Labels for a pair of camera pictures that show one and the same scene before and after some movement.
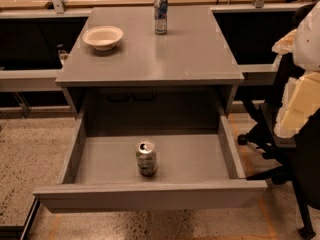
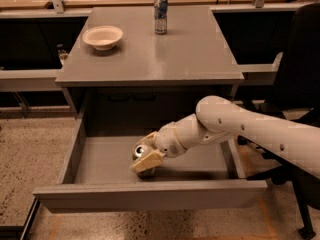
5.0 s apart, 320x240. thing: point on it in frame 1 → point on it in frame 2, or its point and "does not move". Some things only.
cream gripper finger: (300, 100) → (148, 161)
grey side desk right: (252, 32) does not move
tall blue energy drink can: (161, 15) does not move
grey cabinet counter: (189, 71) does not move
